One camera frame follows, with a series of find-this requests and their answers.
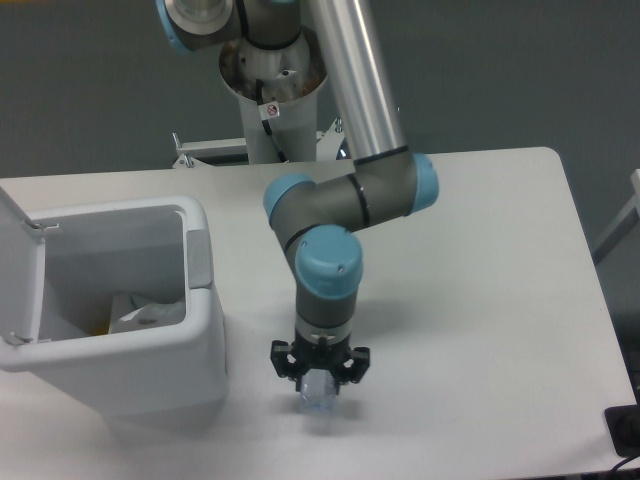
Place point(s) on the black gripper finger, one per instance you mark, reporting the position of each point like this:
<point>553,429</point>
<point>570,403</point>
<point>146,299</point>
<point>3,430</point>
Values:
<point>352,368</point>
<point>284,358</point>

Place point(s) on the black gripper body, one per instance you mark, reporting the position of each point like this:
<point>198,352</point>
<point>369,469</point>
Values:
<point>320,354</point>

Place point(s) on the clear plastic water bottle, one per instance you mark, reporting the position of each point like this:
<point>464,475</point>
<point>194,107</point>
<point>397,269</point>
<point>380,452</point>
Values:
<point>317,395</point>

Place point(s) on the white paper bag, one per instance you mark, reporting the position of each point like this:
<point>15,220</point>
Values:
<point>132,312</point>

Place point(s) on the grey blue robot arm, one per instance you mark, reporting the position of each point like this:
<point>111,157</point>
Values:
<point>315,222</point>

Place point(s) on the yellow trash inside bin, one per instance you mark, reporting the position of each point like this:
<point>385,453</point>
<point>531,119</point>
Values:
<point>100,328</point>

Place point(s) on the white plastic trash can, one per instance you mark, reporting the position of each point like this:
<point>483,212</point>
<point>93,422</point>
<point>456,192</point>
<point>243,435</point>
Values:
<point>61,268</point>

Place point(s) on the black device at table edge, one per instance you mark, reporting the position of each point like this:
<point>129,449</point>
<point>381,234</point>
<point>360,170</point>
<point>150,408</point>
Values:
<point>623,425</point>

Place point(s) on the white metal base frame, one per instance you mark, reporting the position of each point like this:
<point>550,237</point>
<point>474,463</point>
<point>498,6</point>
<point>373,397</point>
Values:
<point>240,147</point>

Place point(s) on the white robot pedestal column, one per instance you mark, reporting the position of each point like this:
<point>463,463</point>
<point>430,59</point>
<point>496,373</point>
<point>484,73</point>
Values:
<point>277,92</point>

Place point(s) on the white metal frame right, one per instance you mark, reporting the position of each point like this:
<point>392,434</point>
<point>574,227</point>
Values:
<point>622,224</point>

